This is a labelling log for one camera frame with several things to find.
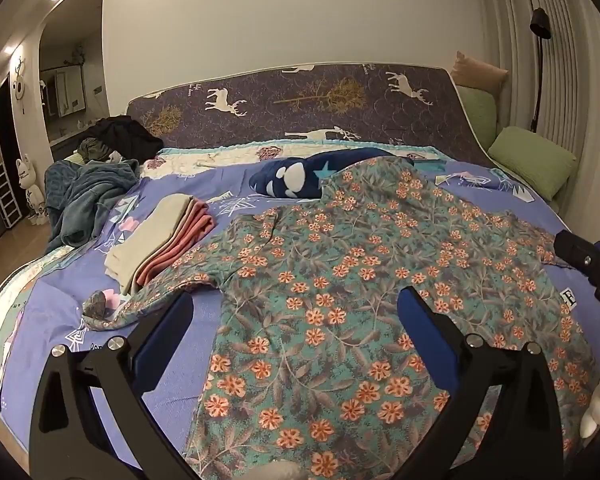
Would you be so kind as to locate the black floor lamp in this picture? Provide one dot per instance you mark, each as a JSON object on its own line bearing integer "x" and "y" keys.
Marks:
{"x": 540, "y": 22}

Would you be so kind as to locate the tall green cushion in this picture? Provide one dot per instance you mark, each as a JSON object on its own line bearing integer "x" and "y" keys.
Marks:
{"x": 477, "y": 115}

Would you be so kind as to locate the green pillow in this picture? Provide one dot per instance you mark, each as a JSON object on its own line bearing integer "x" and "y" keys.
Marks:
{"x": 530, "y": 160}

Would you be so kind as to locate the blue printed bed sheet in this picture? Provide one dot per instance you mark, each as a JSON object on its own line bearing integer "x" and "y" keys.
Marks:
{"x": 65, "y": 310}

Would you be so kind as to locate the tan cushion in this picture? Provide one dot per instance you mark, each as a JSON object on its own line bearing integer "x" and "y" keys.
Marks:
{"x": 475, "y": 72}

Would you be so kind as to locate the black clothes pile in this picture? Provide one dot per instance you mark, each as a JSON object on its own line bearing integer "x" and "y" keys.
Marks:
{"x": 125, "y": 135}

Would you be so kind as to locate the olive garment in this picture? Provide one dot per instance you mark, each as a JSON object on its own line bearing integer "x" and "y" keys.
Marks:
{"x": 92, "y": 149}

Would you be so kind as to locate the teal floral shirt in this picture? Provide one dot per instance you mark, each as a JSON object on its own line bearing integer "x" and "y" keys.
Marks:
{"x": 330, "y": 310}

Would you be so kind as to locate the white ladder rack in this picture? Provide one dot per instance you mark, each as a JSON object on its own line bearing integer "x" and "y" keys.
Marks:
{"x": 5, "y": 195}

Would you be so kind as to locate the teal blanket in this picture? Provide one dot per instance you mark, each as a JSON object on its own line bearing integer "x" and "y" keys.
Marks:
{"x": 80, "y": 195}

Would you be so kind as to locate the pink folded cloth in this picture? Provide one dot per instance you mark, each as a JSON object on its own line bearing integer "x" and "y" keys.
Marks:
{"x": 190, "y": 230}

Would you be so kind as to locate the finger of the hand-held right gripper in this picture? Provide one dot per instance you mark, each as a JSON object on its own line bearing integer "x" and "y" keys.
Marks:
{"x": 577, "y": 252}

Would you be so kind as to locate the navy star pillow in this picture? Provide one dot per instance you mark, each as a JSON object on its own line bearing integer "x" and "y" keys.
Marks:
{"x": 300, "y": 175}

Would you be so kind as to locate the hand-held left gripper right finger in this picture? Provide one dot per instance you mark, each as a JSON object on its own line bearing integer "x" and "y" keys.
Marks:
{"x": 427, "y": 345}

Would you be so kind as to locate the white cat figurine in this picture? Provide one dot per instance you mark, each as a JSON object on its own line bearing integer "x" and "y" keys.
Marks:
{"x": 30, "y": 185}

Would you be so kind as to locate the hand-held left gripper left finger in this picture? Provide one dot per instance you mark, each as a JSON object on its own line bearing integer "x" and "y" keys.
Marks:
{"x": 162, "y": 345}

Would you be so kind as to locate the deer print headboard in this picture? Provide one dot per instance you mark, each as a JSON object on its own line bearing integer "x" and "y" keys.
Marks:
{"x": 280, "y": 110}

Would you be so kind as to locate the white pleated curtain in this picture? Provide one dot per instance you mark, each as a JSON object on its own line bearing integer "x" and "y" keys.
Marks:
{"x": 580, "y": 110}

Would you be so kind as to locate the beige folded cloth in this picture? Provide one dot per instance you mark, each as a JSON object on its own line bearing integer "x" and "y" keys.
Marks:
{"x": 150, "y": 230}

